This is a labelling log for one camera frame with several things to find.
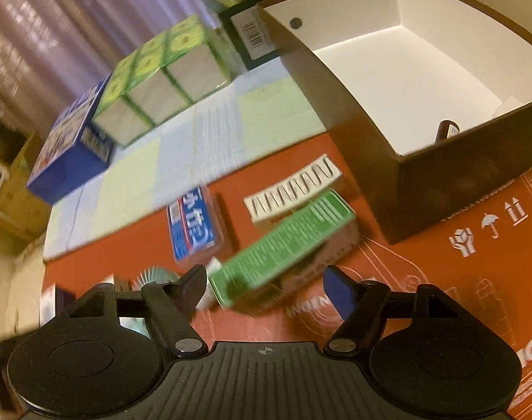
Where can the dark green picture carton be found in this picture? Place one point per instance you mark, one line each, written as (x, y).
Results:
(241, 21)

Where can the blue label clear plastic case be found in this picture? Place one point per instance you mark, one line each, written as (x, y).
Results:
(195, 227)

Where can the lilac curtain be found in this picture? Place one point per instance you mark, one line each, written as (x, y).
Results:
(51, 51)

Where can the green medicine box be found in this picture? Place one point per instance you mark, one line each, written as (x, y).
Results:
(289, 257)

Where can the open brown cardboard carton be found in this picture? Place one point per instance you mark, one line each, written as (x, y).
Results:
(23, 215)

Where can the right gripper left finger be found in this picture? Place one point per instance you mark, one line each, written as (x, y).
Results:
(169, 310)

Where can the blue picture carton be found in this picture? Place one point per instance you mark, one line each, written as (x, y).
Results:
(75, 149)

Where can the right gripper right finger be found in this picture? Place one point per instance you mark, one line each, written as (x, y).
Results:
(360, 306)

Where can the checkered pastel table cloth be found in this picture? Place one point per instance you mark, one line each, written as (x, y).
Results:
(260, 113)

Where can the white power adapter cube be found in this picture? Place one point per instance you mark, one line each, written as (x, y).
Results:
(120, 285)

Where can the brown cardboard storage box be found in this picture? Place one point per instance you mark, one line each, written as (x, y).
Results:
(428, 101)

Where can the teal handheld mini fan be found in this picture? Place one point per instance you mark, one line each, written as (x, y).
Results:
(157, 274)

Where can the green tissue pack bundle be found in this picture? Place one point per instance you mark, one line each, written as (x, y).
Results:
(169, 73)

